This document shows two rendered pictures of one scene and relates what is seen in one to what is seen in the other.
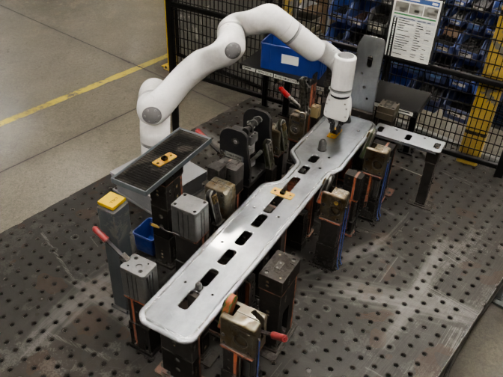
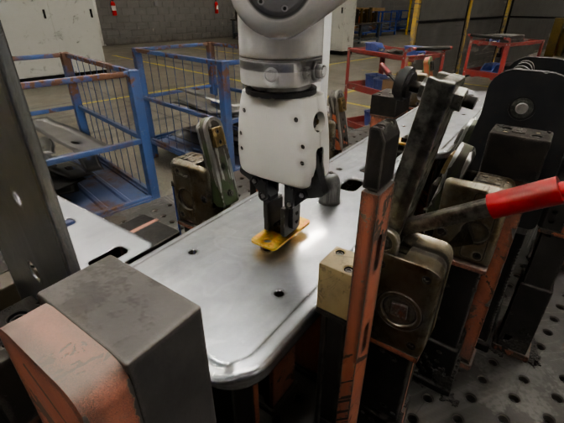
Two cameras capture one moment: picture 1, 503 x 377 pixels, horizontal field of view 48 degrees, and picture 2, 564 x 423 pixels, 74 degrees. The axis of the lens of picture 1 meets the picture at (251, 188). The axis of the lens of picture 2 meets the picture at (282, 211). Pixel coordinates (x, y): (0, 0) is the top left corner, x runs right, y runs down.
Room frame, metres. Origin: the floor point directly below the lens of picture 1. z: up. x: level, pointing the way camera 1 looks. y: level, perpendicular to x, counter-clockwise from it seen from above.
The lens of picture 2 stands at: (2.42, -0.28, 1.27)
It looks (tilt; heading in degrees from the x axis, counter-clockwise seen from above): 29 degrees down; 187
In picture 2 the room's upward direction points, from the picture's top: straight up
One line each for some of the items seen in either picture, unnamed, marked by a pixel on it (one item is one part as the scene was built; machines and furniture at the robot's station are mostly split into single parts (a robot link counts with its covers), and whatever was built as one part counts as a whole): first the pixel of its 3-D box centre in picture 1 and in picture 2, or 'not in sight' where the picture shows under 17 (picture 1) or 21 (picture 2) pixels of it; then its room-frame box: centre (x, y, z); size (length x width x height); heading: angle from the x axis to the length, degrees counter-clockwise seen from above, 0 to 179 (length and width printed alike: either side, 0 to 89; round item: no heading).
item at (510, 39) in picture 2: not in sight; (495, 78); (-2.50, 1.65, 0.49); 0.81 x 0.46 x 0.97; 130
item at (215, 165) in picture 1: (216, 209); not in sight; (1.62, 0.12, 0.90); 0.05 x 0.05 x 0.40; 62
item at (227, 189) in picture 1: (221, 227); not in sight; (1.53, 0.10, 0.89); 0.13 x 0.11 x 0.38; 62
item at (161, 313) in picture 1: (281, 198); (404, 141); (1.58, -0.11, 1.00); 1.38 x 0.22 x 0.02; 152
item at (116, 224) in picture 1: (120, 257); not in sight; (1.33, 0.42, 0.92); 0.08 x 0.08 x 0.44; 62
